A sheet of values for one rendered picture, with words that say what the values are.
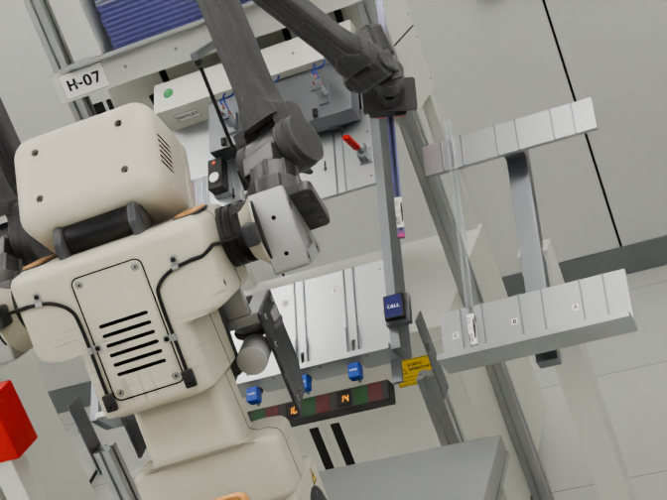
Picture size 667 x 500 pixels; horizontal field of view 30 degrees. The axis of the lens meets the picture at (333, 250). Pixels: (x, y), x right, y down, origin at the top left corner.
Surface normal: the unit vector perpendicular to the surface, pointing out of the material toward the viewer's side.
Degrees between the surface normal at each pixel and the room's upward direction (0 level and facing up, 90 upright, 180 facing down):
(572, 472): 0
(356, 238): 90
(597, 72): 90
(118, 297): 82
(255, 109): 62
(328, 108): 43
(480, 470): 0
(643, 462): 0
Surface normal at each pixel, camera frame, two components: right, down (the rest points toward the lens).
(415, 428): -0.24, 0.36
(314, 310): -0.41, -0.42
